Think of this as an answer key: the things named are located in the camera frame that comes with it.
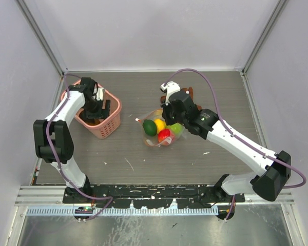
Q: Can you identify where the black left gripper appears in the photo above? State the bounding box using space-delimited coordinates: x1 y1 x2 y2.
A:
83 98 109 125

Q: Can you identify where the light green apple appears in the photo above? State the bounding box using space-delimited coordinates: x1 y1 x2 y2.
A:
168 123 184 135

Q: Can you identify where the red tomato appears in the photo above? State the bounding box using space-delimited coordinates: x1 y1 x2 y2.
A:
158 129 174 145

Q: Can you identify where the clear zip top bag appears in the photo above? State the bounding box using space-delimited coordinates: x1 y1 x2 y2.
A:
135 109 186 147

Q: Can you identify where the dark green lime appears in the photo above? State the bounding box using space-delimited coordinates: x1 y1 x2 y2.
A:
142 119 157 136

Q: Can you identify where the small yellow orange fruit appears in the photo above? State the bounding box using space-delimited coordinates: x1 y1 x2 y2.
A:
88 119 101 126

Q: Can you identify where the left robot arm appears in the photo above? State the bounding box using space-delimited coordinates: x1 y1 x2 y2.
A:
33 77 112 203

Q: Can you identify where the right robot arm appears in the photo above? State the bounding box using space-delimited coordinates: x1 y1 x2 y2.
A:
161 90 291 202

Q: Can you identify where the pink plastic basket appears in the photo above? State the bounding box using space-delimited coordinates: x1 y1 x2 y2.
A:
74 89 122 139

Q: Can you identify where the brown cloth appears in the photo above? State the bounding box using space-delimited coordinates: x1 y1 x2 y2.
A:
160 87 202 111

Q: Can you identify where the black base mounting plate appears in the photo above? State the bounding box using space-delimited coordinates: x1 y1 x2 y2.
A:
63 183 246 210

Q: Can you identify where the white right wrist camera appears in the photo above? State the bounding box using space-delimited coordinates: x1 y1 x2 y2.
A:
160 81 181 105

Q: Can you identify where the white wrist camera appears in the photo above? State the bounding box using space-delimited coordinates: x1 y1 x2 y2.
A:
95 87 105 101
160 81 181 105

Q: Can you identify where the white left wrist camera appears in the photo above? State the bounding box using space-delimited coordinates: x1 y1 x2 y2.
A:
95 87 105 101

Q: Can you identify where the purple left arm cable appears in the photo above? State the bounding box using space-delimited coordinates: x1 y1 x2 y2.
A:
46 73 113 221

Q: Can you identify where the aluminium frame rail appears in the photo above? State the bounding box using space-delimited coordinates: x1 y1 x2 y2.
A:
14 183 295 206

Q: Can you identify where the white slotted cable duct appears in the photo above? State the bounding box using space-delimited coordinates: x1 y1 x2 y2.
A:
26 206 219 216

